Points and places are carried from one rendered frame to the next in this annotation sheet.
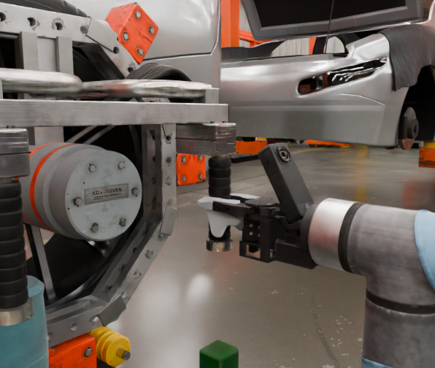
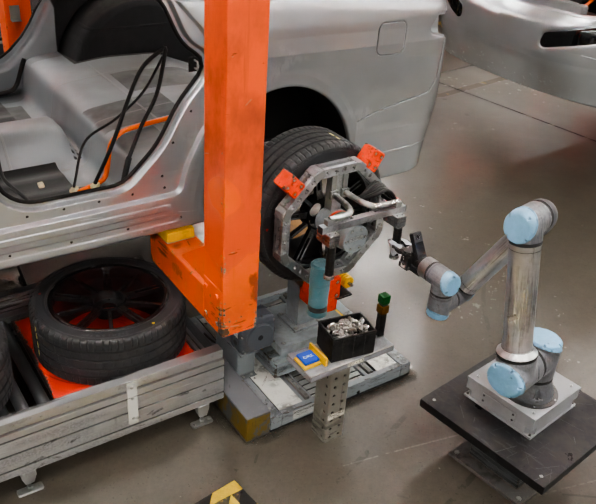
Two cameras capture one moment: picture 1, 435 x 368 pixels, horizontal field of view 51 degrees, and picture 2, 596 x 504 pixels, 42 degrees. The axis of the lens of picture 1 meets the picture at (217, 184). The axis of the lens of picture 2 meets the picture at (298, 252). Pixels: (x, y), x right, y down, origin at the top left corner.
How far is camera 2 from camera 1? 2.56 m
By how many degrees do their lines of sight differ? 25
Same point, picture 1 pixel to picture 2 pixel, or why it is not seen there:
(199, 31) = (421, 80)
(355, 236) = (428, 273)
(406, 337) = (435, 304)
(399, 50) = not seen: outside the picture
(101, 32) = (360, 166)
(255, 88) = (499, 25)
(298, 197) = (419, 253)
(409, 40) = not seen: outside the picture
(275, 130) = (512, 73)
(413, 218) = (443, 273)
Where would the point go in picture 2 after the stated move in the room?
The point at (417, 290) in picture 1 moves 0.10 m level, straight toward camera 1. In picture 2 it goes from (439, 292) to (426, 303)
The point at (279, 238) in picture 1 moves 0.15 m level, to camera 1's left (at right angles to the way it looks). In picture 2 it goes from (412, 263) to (375, 256)
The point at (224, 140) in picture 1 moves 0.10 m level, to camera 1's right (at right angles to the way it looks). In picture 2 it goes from (400, 223) to (424, 227)
